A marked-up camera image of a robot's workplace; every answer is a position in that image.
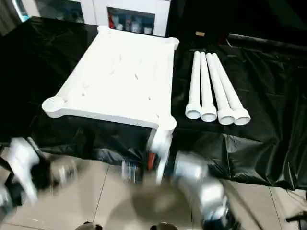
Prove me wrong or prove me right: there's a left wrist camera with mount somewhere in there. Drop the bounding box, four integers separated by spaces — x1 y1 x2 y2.
9 137 40 204

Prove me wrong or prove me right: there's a grey curtain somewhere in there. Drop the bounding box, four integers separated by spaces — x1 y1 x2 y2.
0 0 29 36

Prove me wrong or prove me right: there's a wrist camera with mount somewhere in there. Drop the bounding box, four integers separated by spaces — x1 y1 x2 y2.
150 129 173 185
9 137 40 204

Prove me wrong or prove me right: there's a dark left robot foot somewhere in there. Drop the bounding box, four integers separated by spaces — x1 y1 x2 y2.
76 221 104 230

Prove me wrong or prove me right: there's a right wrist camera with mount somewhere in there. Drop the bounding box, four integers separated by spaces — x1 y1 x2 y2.
150 129 173 185

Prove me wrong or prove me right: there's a white plastic table leg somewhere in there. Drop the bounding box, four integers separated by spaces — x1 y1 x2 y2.
211 53 251 126
199 51 218 122
205 53 236 125
185 50 202 120

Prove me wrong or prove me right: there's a long black bar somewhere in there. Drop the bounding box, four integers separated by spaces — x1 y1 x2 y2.
227 33 307 47

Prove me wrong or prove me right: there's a black glossy mat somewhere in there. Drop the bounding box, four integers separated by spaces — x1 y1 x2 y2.
0 16 307 191

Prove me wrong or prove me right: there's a white cabinet with glass doors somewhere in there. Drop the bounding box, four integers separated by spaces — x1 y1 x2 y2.
33 0 172 38

